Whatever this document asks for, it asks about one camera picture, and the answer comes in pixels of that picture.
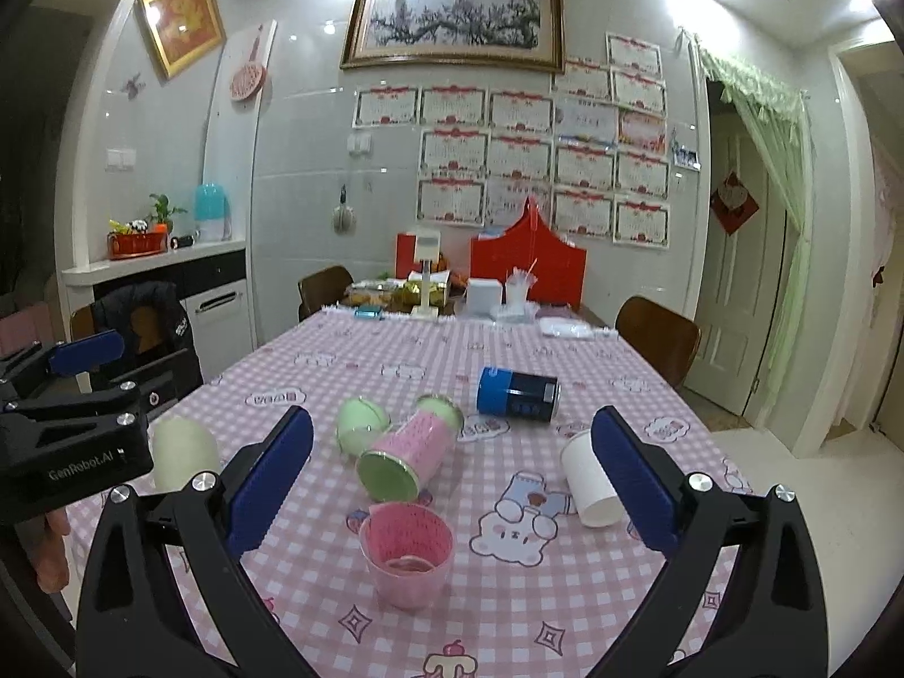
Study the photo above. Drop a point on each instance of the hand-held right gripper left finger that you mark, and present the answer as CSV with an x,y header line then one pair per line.
x,y
272,473

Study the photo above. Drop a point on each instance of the red diamond door ornament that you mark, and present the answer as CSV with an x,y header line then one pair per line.
x,y
734,203

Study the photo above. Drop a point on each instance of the pink checked tablecloth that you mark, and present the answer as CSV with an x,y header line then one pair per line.
x,y
438,353

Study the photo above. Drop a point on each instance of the butterfly wall sticker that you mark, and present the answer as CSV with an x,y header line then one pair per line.
x,y
132,85

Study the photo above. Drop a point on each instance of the black and white cabinet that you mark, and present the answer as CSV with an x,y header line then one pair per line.
x,y
205,296

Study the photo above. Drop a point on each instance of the green lace curtain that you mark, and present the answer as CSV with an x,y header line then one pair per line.
x,y
780,176

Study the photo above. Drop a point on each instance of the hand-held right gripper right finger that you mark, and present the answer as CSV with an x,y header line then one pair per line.
x,y
635,480

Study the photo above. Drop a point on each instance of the blue can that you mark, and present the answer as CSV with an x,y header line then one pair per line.
x,y
518,393

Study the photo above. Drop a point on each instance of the cream cup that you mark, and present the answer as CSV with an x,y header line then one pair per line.
x,y
185,452

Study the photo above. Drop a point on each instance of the black jacket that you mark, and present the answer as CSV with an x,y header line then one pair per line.
x,y
159,335

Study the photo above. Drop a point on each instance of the hanging wall brush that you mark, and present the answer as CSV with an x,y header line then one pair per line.
x,y
344,215

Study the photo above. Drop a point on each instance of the small blue case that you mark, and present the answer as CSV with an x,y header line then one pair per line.
x,y
367,312

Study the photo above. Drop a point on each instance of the pale green cup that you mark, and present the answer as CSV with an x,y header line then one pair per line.
x,y
362,425

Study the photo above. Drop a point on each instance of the potted plant in red pot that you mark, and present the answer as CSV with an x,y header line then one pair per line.
x,y
138,240

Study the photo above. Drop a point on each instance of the brown wooden chair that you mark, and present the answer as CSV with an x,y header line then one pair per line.
x,y
325,289
660,339

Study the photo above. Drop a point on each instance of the person's left hand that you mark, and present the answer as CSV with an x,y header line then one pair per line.
x,y
53,544

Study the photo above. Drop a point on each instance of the large framed blossom painting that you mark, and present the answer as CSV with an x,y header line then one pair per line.
x,y
452,21

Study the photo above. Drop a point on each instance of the group of wall certificates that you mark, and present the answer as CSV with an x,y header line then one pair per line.
x,y
522,155

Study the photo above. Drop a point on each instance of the wooden chair with jacket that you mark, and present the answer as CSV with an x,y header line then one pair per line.
x,y
79,321

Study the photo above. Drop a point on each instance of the pink plastic cup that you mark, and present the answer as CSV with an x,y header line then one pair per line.
x,y
406,554

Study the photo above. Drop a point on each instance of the white table stand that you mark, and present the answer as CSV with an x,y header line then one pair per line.
x,y
427,247

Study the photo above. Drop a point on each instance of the small red box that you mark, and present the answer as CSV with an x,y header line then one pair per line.
x,y
406,254

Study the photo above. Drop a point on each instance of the snack tray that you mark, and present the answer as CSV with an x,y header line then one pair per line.
x,y
395,293

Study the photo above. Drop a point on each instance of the clear cup with straws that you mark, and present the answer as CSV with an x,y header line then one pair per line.
x,y
519,293

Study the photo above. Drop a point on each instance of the clear plastic bags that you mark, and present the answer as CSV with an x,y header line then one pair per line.
x,y
565,328

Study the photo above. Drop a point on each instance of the white light switch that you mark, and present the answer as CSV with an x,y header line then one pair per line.
x,y
118,157

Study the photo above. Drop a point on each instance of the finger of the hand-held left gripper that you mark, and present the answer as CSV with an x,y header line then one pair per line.
x,y
88,352
85,402

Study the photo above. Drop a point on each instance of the pink cup with green inside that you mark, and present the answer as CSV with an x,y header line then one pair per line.
x,y
409,453

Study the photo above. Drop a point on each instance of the white square box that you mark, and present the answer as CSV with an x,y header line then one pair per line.
x,y
484,296

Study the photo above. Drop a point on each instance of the white door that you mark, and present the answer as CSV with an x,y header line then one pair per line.
x,y
738,282

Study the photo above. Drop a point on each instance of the gold framed picture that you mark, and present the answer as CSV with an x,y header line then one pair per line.
x,y
182,22

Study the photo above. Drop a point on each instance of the small wall photos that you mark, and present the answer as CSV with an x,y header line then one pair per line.
x,y
685,155

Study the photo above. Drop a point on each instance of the pink hanging fan ornament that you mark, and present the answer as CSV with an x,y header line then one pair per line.
x,y
247,76

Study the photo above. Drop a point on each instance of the white paper cup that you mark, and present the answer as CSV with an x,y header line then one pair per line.
x,y
590,480

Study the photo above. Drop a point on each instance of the light blue jug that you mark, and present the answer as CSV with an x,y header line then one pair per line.
x,y
212,212

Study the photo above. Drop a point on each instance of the white wall socket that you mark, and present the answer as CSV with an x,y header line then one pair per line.
x,y
360,143

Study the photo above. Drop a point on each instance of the large red paper box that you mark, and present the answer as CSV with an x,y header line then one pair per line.
x,y
544,258

